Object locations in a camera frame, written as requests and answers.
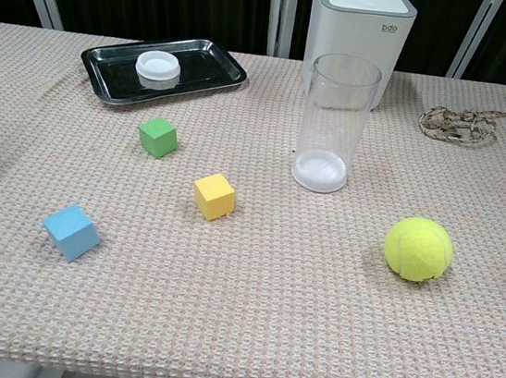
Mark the white square trash bin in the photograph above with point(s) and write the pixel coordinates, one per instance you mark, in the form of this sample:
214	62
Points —
363	22

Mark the white round plastic lid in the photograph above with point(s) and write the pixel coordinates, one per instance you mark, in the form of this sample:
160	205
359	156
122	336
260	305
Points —
157	67

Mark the green wooden cube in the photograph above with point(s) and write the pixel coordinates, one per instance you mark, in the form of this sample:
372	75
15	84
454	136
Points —
157	135

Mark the black metal tray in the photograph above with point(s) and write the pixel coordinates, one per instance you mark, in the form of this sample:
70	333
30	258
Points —
114	73

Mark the beige waffle-weave tablecloth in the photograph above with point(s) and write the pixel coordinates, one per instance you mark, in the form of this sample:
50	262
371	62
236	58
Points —
221	287

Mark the blue wooden cube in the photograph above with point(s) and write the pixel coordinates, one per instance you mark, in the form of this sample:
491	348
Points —
71	231

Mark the yellow tennis ball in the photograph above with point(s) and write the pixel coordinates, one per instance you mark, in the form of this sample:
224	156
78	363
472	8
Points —
417	250

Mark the yellow wooden cube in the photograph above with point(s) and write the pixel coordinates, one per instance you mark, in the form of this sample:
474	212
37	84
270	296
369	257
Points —
214	195

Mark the clear plastic cup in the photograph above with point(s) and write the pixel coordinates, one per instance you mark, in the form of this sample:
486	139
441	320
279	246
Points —
332	115

